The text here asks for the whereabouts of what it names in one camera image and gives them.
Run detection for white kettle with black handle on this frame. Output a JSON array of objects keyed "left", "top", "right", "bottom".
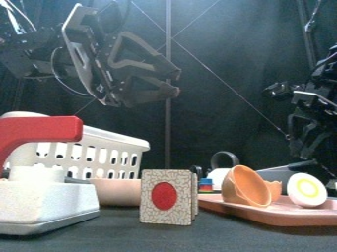
[{"left": 205, "top": 150, "right": 242, "bottom": 192}]

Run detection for grey metal frame pole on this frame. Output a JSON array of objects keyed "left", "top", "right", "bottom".
[{"left": 163, "top": 0, "right": 174, "bottom": 170}]

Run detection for white red toy stand mixer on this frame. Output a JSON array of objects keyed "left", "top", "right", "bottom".
[{"left": 0, "top": 110, "right": 102, "bottom": 236}]

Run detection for white plastic perforated basket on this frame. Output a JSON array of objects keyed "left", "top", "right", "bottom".
[{"left": 3, "top": 124, "right": 151, "bottom": 181}]

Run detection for small brown eggshell half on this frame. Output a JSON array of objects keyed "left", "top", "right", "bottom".
[{"left": 265, "top": 179, "right": 285, "bottom": 202}]

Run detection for pale pink bowl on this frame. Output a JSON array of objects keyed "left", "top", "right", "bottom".
[{"left": 88, "top": 177, "right": 144, "bottom": 208}]

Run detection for orange plastic bowl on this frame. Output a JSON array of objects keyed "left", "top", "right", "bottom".
[{"left": 219, "top": 164, "right": 274, "bottom": 209}]

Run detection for thin diagonal frame wire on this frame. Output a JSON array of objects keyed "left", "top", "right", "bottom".
[{"left": 128, "top": 0, "right": 293, "bottom": 141}]

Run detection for stacked colourful toy rings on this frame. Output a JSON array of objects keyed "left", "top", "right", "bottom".
[{"left": 198, "top": 177, "right": 214, "bottom": 194}]

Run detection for grey slanted flat panel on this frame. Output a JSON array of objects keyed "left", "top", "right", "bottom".
[{"left": 255, "top": 159, "right": 337, "bottom": 199}]

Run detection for patterned block with red circle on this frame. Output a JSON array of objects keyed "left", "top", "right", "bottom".
[{"left": 138, "top": 168, "right": 201, "bottom": 227}]

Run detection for white egg half yellow yolk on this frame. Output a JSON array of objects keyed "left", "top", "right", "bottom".
[{"left": 286, "top": 172, "right": 329, "bottom": 209}]

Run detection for small black loop handle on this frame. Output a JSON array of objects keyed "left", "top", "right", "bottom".
[{"left": 189, "top": 164, "right": 205, "bottom": 182}]

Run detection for pink plastic tray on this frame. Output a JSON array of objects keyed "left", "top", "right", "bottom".
[{"left": 197, "top": 192, "right": 337, "bottom": 228}]

